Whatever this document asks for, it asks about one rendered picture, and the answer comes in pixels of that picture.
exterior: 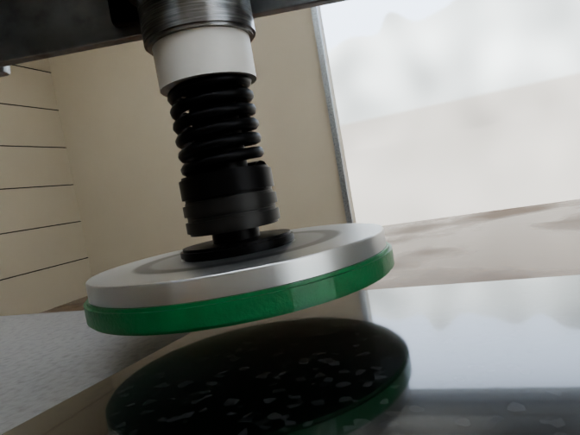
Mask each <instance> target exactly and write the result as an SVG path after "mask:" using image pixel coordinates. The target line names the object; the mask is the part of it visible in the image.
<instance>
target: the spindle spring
mask: <svg viewBox="0 0 580 435"><path fill-rule="evenodd" d="M251 81H252V80H251V78H250V77H248V76H246V75H242V74H234V73H225V74H214V75H209V76H204V77H199V78H195V79H190V80H187V81H185V82H182V83H180V84H179V85H176V86H175V87H174V88H173V89H172V90H171V91H170V92H169V93H168V94H167V101H168V102H169V103H170V104H171V105H172V108H171V110H170V115H171V117H172V119H173V120H175V122H174V123H173V131H174V132H175V133H176V134H177V135H178V136H177V138H176V140H175V143H176V146H177V147H178V148H181V149H182V150H180V151H179V153H178V158H179V160H180V161H181V162H182V163H185V164H184V165H183V166H182V168H181V169H180V171H181V173H182V175H183V176H186V177H189V176H193V175H196V174H200V170H202V169H205V168H208V167H215V166H218V165H222V164H225V163H230V162H233V161H241V160H246V159H247V160H249V159H254V158H259V157H262V156H263V154H264V150H263V148H261V147H260V146H257V147H249V148H239V149H235V150H231V151H226V152H222V153H218V154H212V155H208V156H205V157H202V158H198V156H197V155H200V154H204V153H208V152H211V151H215V150H219V149H222V148H230V147H235V146H239V145H244V147H247V146H251V145H255V144H257V143H258V142H260V141H261V139H262V137H261V135H260V133H257V132H250V131H252V130H255V129H257V128H258V126H259V121H258V120H257V119H255V118H254V117H252V116H253V115H254V114H255V113H256V107H255V105H254V104H251V103H250V102H251V101H252V99H253V98H254V93H253V92H252V91H251V90H250V89H249V88H248V87H250V85H251ZM220 85H237V86H235V87H230V88H223V89H216V90H212V91H205V92H201V93H198V94H195V95H192V96H190V97H186V94H189V93H192V92H194V91H199V90H203V89H206V88H210V87H214V86H220ZM181 97H186V98H181ZM233 99H236V103H229V104H219V105H214V106H210V107H206V108H203V109H199V110H195V111H192V112H189V113H186V111H188V110H190V109H193V108H196V107H199V106H201V105H204V104H211V103H215V102H220V101H225V100H233ZM234 115H239V118H232V119H227V120H222V121H217V122H214V123H207V124H204V125H200V126H198V127H195V128H192V127H189V126H191V125H194V124H196V123H201V122H203V121H207V120H211V119H215V118H219V117H227V116H234ZM238 129H241V130H242V133H236V134H231V135H226V136H219V137H214V138H211V139H207V140H204V141H201V142H196V143H195V141H194V140H197V139H199V138H202V137H205V136H211V135H215V134H218V133H223V132H227V131H232V130H238Z"/></svg>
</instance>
